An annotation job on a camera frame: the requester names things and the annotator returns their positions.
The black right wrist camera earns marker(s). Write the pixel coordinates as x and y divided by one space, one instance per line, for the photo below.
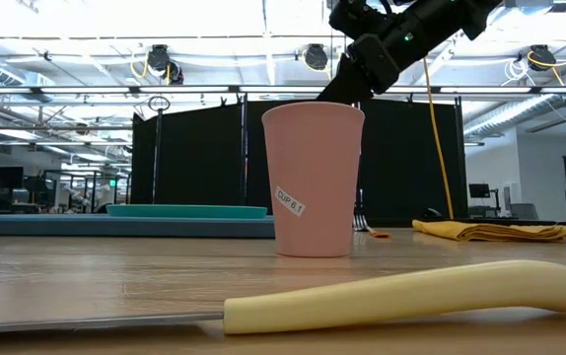
362 17

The teal plastic plate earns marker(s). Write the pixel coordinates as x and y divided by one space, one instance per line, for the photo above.
189 212

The blue plastic serving tray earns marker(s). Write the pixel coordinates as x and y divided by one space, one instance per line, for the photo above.
115 228

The black computer monitor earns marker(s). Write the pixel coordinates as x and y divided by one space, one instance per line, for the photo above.
6 177
479 190

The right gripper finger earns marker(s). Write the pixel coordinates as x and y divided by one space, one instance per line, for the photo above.
347 86

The black folding partition screen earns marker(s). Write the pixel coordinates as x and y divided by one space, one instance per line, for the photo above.
199 163

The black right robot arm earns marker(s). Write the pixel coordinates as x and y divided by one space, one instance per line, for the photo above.
460 15

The pink plastic cup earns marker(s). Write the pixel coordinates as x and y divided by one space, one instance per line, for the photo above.
312 172

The small black rounded object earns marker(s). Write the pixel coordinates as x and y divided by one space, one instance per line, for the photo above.
433 213

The yellow cloth napkin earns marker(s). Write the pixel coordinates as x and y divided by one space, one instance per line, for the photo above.
485 232

